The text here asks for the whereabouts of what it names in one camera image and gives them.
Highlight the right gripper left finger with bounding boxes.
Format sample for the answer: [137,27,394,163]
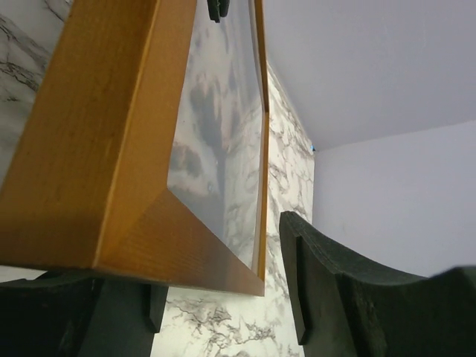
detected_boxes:
[1,271,167,356]

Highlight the wooden picture frame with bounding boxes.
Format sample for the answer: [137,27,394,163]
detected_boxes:
[1,1,269,296]

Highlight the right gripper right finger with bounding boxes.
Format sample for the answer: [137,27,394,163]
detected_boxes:
[279,211,475,356]

